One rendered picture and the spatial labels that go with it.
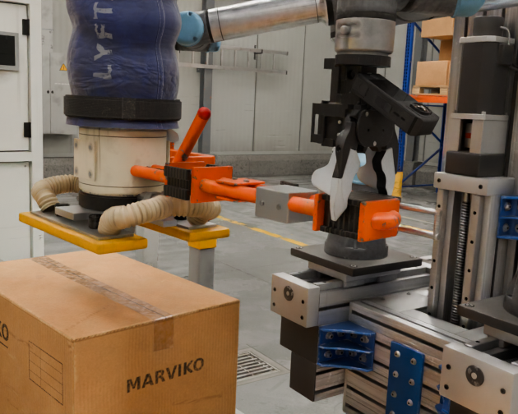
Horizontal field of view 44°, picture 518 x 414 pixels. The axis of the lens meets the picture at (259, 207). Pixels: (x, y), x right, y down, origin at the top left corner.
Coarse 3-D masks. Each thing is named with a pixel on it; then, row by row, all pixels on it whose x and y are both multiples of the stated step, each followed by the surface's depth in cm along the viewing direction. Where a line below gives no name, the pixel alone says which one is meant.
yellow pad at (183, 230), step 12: (180, 216) 129; (156, 228) 128; (168, 228) 125; (180, 228) 123; (192, 228) 123; (204, 228) 124; (216, 228) 125; (228, 228) 126; (192, 240) 120; (204, 240) 122
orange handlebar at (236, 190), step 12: (192, 156) 143; (204, 156) 145; (132, 168) 119; (144, 168) 116; (156, 180) 114; (204, 180) 104; (216, 180) 100; (228, 180) 100; (240, 180) 101; (252, 180) 102; (216, 192) 101; (228, 192) 99; (240, 192) 96; (252, 192) 95; (288, 204) 89; (300, 204) 87; (312, 204) 86; (372, 216) 79; (384, 216) 79; (396, 216) 80; (384, 228) 79
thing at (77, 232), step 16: (32, 224) 126; (48, 224) 121; (64, 224) 119; (80, 224) 120; (96, 224) 116; (64, 240) 117; (80, 240) 112; (96, 240) 110; (112, 240) 110; (128, 240) 111; (144, 240) 113
